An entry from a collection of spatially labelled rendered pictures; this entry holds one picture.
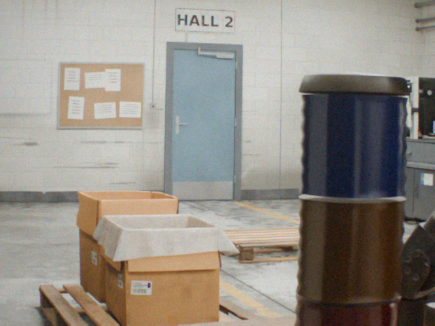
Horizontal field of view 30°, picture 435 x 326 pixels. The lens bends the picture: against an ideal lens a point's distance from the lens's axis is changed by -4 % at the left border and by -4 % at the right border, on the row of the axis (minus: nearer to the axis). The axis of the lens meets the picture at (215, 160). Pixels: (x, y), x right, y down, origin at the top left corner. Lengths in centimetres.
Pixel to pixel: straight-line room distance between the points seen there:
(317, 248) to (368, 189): 3
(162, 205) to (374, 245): 437
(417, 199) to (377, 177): 912
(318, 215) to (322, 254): 1
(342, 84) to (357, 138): 2
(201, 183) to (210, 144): 56
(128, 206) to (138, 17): 717
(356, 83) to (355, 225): 5
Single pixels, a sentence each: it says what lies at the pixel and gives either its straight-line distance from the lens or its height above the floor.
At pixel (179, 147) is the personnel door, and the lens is 1160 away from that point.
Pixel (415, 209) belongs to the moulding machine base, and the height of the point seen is 18.
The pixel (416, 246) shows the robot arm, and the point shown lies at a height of 104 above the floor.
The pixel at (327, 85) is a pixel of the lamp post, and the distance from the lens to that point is 27.
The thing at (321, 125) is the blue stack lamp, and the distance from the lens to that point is 27.
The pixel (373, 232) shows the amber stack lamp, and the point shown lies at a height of 114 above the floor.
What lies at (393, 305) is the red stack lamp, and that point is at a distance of 29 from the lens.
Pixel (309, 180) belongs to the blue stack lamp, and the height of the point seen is 116.
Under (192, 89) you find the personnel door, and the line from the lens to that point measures 1164.
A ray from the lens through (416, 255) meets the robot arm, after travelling 94.
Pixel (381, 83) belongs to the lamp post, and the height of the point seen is 119.
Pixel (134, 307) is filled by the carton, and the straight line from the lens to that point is 405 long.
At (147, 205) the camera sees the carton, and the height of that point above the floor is 69.
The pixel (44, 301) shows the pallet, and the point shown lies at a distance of 505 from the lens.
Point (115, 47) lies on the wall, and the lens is 1145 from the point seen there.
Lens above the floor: 118
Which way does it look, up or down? 3 degrees down
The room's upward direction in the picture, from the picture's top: 1 degrees clockwise
